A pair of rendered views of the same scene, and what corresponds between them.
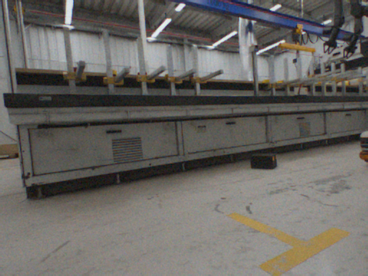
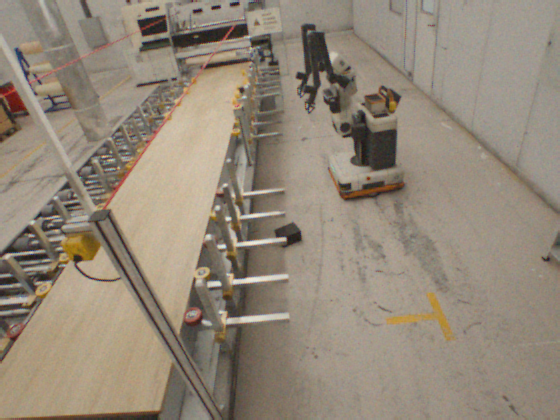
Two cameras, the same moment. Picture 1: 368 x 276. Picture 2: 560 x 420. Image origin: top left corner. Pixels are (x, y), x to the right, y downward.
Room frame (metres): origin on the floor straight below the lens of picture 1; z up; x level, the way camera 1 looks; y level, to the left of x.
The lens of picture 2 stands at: (0.69, 1.28, 2.07)
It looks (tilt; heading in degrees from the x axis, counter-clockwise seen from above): 35 degrees down; 305
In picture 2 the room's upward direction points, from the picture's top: 10 degrees counter-clockwise
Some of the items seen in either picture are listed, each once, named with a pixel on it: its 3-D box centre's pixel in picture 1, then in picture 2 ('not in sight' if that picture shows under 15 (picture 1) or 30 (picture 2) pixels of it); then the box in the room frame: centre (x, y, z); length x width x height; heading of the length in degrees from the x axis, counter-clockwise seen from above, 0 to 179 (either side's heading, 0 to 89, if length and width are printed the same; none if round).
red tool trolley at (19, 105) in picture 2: not in sight; (17, 98); (11.12, -2.86, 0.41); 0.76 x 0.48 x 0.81; 126
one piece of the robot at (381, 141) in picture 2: not in sight; (372, 131); (1.63, -1.89, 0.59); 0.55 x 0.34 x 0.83; 125
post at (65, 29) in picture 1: (70, 63); (215, 319); (1.52, 0.71, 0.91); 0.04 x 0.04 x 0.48; 29
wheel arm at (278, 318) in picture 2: (78, 73); (240, 322); (1.46, 0.64, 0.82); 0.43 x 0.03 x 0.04; 29
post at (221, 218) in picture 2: (141, 70); (228, 242); (1.76, 0.28, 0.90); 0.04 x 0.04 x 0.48; 29
